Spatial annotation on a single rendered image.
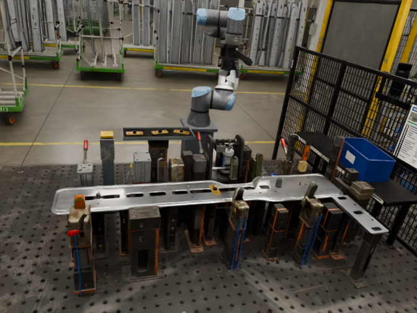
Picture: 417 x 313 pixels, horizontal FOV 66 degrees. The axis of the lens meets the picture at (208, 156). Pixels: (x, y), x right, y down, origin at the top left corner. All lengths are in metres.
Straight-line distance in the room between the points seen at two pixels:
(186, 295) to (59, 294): 0.51
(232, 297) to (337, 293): 0.48
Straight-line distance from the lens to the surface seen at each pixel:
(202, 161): 1.64
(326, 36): 4.47
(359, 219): 1.62
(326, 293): 1.64
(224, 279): 1.55
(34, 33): 8.88
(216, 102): 1.98
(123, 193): 1.50
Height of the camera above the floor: 1.81
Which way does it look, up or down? 26 degrees down
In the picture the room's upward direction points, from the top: 6 degrees clockwise
